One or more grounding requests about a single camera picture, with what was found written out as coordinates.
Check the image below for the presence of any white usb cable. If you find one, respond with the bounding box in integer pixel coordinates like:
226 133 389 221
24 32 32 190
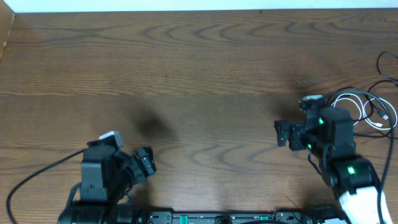
329 92 398 131

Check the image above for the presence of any black usb cable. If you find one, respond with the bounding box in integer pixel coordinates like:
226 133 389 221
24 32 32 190
325 51 398 138

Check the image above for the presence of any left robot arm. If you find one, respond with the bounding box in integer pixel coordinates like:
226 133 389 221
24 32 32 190
57 145 156 224

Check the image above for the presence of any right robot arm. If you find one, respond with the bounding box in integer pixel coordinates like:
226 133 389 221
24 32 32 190
274 107 392 223

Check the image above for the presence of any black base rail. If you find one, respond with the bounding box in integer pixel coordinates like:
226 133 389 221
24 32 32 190
137 204 350 224

